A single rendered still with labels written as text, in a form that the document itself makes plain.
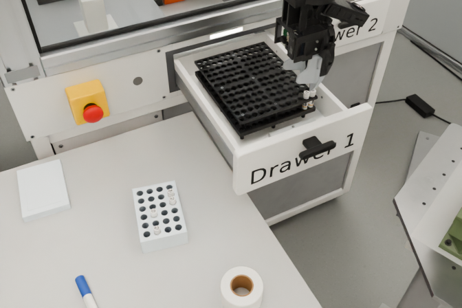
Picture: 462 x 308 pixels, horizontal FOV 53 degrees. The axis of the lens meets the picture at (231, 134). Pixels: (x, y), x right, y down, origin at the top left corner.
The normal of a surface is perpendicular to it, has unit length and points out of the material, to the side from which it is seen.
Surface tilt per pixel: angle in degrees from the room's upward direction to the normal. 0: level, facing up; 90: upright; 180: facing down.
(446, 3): 90
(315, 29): 0
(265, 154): 90
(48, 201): 0
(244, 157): 90
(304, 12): 90
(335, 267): 0
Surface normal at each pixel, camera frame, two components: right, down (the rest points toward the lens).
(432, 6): -0.87, 0.34
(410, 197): 0.01, -0.71
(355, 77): 0.45, 0.63
